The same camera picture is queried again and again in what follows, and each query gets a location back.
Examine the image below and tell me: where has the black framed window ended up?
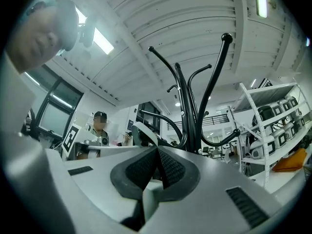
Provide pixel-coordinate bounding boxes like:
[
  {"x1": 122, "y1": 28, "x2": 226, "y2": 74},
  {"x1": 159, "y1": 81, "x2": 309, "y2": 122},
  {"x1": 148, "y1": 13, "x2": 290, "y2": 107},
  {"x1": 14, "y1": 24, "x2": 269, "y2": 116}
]
[
  {"x1": 35, "y1": 77, "x2": 84, "y2": 141},
  {"x1": 136, "y1": 101, "x2": 162, "y2": 131}
]

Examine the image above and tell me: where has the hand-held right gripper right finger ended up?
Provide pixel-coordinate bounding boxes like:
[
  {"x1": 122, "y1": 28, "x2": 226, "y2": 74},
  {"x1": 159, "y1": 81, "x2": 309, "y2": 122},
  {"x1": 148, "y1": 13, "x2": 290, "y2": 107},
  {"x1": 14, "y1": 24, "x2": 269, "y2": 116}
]
[{"x1": 143, "y1": 147, "x2": 281, "y2": 234}]

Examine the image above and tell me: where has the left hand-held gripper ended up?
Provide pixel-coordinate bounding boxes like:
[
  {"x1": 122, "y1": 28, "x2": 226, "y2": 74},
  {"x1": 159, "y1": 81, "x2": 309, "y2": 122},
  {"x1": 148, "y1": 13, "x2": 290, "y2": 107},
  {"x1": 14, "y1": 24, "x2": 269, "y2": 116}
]
[{"x1": 61, "y1": 121, "x2": 171, "y2": 161}]

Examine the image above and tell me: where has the orange cushion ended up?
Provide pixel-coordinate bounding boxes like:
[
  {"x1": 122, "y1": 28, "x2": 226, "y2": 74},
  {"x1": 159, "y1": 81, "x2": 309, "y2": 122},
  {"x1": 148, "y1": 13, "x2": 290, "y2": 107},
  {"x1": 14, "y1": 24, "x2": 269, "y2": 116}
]
[{"x1": 271, "y1": 148, "x2": 307, "y2": 173}]

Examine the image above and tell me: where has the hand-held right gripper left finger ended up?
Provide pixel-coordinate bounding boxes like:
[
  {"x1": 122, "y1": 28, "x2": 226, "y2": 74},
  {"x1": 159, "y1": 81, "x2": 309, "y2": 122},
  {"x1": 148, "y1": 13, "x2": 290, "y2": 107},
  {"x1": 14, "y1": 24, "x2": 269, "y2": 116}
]
[{"x1": 63, "y1": 147, "x2": 158, "y2": 229}]

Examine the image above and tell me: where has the white metal shelving unit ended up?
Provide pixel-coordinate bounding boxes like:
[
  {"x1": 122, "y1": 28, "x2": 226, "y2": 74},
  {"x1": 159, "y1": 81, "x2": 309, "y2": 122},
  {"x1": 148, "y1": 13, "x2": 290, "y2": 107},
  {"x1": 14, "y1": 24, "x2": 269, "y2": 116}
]
[{"x1": 228, "y1": 81, "x2": 312, "y2": 190}]

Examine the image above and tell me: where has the person's head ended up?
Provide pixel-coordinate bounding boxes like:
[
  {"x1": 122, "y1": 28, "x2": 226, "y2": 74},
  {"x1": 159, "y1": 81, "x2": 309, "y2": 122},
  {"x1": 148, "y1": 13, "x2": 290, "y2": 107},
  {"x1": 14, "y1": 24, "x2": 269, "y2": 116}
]
[{"x1": 4, "y1": 0, "x2": 80, "y2": 74}]

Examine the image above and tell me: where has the head-mounted black camera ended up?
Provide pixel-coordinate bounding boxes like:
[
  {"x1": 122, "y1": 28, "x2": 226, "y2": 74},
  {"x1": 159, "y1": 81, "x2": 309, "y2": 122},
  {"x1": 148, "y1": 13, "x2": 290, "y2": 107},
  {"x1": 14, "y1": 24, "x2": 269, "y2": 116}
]
[{"x1": 77, "y1": 22, "x2": 95, "y2": 49}]

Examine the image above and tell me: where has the row of white appliances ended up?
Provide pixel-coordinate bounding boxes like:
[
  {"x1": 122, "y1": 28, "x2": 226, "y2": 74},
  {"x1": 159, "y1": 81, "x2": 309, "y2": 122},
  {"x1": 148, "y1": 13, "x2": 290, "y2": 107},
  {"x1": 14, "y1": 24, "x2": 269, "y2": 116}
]
[{"x1": 248, "y1": 95, "x2": 308, "y2": 160}]

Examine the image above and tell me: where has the black metal coat rack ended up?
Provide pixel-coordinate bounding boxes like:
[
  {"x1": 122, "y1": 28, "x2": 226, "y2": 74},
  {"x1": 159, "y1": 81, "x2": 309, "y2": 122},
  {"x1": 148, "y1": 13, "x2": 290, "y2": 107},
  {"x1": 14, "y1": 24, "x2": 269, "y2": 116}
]
[{"x1": 138, "y1": 32, "x2": 242, "y2": 156}]

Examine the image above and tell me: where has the black balcony railing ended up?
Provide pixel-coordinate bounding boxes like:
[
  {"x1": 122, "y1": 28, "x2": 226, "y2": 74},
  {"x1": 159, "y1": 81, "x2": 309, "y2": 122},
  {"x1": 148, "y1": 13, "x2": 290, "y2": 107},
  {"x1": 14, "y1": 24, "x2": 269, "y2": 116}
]
[{"x1": 167, "y1": 114, "x2": 230, "y2": 132}]

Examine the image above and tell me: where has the ceiling light panel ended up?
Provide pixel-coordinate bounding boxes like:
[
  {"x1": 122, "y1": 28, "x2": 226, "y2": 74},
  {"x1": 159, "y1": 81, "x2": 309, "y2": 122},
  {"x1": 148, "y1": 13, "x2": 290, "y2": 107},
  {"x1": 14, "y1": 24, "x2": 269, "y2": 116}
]
[
  {"x1": 253, "y1": 0, "x2": 268, "y2": 19},
  {"x1": 75, "y1": 6, "x2": 115, "y2": 56}
]

